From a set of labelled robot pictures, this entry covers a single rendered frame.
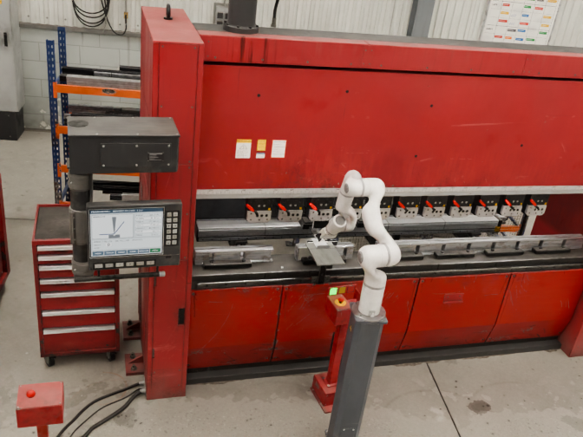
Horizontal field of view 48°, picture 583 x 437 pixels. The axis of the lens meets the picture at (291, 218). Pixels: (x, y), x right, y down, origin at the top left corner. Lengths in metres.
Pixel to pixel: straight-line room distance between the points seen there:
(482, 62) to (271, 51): 1.30
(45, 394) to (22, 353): 1.55
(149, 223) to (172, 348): 1.15
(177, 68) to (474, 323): 2.91
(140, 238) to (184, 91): 0.77
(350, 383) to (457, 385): 1.29
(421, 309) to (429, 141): 1.24
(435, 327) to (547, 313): 0.95
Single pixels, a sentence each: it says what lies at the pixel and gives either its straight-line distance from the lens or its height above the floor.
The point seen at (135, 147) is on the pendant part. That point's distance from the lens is 3.09.
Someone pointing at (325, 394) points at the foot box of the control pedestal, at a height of 0.11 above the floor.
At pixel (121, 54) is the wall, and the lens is 8.09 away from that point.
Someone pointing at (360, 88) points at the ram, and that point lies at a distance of 3.84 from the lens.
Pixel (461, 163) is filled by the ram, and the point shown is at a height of 1.57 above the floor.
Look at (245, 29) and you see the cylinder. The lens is 3.61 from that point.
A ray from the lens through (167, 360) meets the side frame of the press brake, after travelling 4.22.
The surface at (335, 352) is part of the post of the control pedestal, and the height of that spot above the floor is 0.39.
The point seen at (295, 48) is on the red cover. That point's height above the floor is 2.25.
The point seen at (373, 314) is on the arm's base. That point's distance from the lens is 3.57.
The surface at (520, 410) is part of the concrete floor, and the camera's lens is 4.95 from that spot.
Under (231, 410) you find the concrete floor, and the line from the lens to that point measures 4.37.
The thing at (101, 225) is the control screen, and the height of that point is 1.49.
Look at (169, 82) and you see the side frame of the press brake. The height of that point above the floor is 2.10.
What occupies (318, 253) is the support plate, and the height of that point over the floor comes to 1.00.
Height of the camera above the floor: 3.05
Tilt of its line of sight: 27 degrees down
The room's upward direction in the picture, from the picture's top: 8 degrees clockwise
